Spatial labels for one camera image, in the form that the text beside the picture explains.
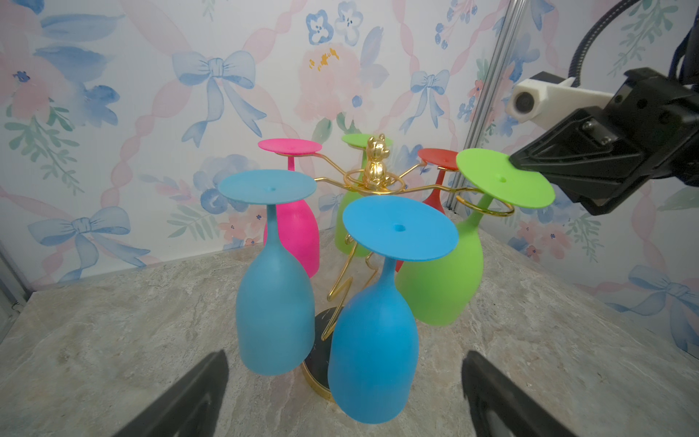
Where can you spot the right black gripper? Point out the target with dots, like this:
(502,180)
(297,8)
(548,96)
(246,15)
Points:
(648,130)

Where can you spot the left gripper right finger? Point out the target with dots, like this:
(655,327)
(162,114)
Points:
(498,407)

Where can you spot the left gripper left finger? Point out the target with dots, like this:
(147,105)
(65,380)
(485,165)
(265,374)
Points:
(190,407)

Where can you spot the red wine glass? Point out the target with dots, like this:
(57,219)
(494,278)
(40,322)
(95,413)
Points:
(424,166)

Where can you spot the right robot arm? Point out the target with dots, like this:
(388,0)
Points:
(683,67)

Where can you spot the teal blue wine glass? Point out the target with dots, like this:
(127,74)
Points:
(275,305)

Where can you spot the bright blue wine glass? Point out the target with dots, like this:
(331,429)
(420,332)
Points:
(375,344)

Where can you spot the pink wine glass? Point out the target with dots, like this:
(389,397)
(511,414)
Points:
(297,225)

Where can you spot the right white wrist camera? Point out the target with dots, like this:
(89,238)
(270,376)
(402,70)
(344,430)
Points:
(546,100)

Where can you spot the right aluminium corner post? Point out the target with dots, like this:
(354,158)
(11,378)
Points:
(488,112)

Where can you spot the gold wire wine glass rack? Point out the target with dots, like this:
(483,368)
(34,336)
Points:
(373,178)

